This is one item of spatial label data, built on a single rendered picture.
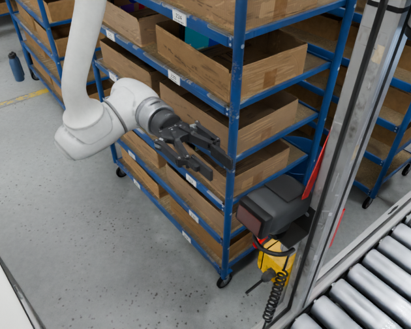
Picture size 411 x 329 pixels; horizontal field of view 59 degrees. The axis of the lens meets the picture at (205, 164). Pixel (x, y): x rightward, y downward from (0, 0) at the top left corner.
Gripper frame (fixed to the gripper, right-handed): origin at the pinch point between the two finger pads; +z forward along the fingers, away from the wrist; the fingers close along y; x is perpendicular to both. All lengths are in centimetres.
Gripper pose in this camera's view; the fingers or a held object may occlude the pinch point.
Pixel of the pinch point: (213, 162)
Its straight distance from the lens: 82.0
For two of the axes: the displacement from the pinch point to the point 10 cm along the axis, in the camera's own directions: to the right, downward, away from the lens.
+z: 6.3, 5.2, -5.8
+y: 7.8, -4.2, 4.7
